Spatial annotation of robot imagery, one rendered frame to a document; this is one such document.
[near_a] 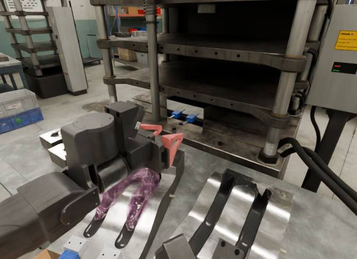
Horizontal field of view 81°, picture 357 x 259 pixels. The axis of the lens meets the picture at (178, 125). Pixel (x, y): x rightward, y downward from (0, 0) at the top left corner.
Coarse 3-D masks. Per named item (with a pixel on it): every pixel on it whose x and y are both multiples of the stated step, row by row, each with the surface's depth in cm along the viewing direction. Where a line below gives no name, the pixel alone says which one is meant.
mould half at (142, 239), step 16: (176, 160) 85; (176, 176) 84; (128, 192) 72; (160, 192) 73; (112, 208) 68; (160, 208) 69; (80, 224) 66; (112, 224) 65; (144, 224) 64; (64, 240) 61; (96, 240) 61; (112, 240) 61; (144, 240) 61; (96, 256) 57; (128, 256) 57; (144, 256) 61
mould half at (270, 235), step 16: (208, 192) 69; (240, 192) 67; (272, 192) 77; (288, 192) 77; (192, 208) 67; (208, 208) 66; (224, 208) 65; (240, 208) 64; (272, 208) 62; (288, 208) 61; (192, 224) 62; (224, 224) 62; (240, 224) 61; (272, 224) 59; (208, 240) 58; (256, 240) 57; (272, 240) 56; (208, 256) 54; (256, 256) 54; (272, 256) 54
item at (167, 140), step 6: (162, 138) 40; (168, 138) 39; (174, 138) 42; (180, 138) 45; (168, 144) 40; (174, 144) 45; (168, 150) 40; (174, 150) 44; (162, 156) 41; (168, 156) 40; (174, 156) 44; (168, 162) 41
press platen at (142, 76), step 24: (144, 72) 163; (168, 72) 163; (192, 72) 163; (216, 72) 163; (240, 72) 163; (264, 72) 163; (192, 96) 123; (216, 96) 115; (240, 96) 115; (264, 96) 115; (264, 120) 97; (288, 120) 91
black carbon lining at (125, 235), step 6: (90, 222) 66; (96, 222) 66; (102, 222) 66; (90, 228) 65; (96, 228) 65; (126, 228) 64; (84, 234) 63; (90, 234) 63; (120, 234) 63; (126, 234) 63; (132, 234) 62; (120, 240) 61; (126, 240) 61; (120, 246) 60
